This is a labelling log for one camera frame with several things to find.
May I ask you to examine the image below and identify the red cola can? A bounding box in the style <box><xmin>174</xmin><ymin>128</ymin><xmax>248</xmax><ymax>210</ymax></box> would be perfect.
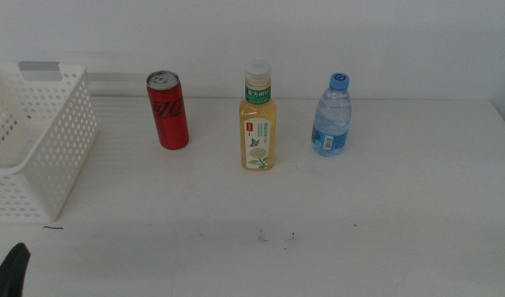
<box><xmin>145</xmin><ymin>69</ymin><xmax>191</xmax><ymax>151</ymax></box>

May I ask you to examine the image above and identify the clear water bottle blue cap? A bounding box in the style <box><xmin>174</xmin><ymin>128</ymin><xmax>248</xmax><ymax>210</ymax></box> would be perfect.
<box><xmin>310</xmin><ymin>72</ymin><xmax>353</xmax><ymax>158</ymax></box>

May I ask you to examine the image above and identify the white perforated plastic basket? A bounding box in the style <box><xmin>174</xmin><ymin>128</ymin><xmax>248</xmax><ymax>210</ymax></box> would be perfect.
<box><xmin>0</xmin><ymin>61</ymin><xmax>100</xmax><ymax>223</ymax></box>

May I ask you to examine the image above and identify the yellow tea bottle white cap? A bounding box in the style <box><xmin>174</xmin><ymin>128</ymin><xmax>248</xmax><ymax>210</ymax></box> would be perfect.
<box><xmin>238</xmin><ymin>59</ymin><xmax>278</xmax><ymax>172</ymax></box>

